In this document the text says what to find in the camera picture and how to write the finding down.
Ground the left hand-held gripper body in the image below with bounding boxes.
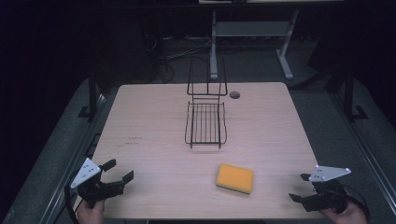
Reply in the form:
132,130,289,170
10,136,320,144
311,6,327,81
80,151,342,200
70,157,126,208

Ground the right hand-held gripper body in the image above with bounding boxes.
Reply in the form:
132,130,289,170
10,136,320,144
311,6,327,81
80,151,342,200
299,164,352,215

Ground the yellow sponge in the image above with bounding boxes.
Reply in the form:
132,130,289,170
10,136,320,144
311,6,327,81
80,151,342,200
215,162,255,196

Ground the black wire rack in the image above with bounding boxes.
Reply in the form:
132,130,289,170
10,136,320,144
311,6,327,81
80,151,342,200
184,55,229,150

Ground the person's left hand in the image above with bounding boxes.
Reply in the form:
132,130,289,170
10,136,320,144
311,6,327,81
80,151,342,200
76,198,107,224

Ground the person's right hand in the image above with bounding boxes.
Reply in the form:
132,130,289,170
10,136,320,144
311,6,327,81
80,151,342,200
319,201,370,224

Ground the grey metal stand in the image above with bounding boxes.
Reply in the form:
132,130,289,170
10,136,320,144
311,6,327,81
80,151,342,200
209,8,301,81

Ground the black cable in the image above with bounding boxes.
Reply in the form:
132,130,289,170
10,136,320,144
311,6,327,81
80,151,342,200
63,182,80,224
341,184,372,219

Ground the aluminium frame rail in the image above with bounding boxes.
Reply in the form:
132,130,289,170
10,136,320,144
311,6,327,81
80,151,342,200
38,91,108,224
330,91,396,217

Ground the black upright post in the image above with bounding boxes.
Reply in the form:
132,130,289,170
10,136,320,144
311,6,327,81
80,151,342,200
77,68,102,123
343,66,370,123

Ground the tangle of floor cables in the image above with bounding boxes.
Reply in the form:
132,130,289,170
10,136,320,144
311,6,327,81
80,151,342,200
143,33,217,84

